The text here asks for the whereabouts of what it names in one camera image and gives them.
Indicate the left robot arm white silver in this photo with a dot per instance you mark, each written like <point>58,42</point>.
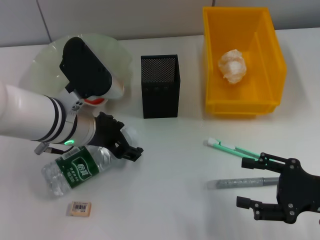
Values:
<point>25,112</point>

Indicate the green utility knife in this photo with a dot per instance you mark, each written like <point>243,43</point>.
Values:
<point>225,146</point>

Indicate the beige eraser with barcode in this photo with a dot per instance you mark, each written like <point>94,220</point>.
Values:
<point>79,208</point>

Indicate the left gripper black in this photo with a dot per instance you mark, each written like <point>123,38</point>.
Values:
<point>105,136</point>

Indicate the black mesh pen holder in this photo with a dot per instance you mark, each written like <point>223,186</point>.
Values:
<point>160,100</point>

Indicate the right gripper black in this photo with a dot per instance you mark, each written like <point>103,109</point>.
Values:
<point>297,192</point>

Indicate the wavy green glass fruit plate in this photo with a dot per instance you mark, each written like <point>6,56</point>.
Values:
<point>120,57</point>

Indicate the grey marker pen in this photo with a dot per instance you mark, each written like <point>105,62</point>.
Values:
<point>237,183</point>

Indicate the orange fruit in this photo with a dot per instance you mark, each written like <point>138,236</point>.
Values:
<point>95,101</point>

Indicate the yellow plastic bin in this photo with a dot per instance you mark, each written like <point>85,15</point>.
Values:
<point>270,75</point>

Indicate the clear water bottle green label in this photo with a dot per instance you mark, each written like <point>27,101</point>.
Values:
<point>75,170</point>

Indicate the white paper ball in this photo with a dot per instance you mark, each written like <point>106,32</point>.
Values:
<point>232,66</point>

